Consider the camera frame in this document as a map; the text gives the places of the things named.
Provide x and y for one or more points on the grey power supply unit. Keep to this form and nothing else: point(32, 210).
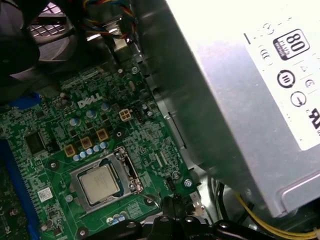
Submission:
point(225, 112)

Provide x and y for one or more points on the black case fan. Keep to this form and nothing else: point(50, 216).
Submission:
point(15, 50)

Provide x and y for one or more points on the white power supply label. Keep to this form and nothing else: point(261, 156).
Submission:
point(287, 75)

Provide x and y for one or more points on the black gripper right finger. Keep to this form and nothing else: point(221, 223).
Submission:
point(183, 210)

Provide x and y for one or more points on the black open PC case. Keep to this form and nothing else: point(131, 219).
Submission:
point(106, 56)

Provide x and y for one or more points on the silver square CPU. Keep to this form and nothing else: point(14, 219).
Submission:
point(98, 185)

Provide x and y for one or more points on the white four-pin power socket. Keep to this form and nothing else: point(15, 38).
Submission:
point(125, 115)

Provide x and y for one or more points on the blue plastic connector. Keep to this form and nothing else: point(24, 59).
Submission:
point(25, 102)

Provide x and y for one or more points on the CPU socket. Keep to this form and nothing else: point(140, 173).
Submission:
point(125, 197)

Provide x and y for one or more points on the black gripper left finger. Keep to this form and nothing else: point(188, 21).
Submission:
point(170, 207)

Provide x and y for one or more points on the blue expansion slot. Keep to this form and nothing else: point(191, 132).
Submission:
point(20, 185)

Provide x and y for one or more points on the green motherboard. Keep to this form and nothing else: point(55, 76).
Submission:
point(140, 140)

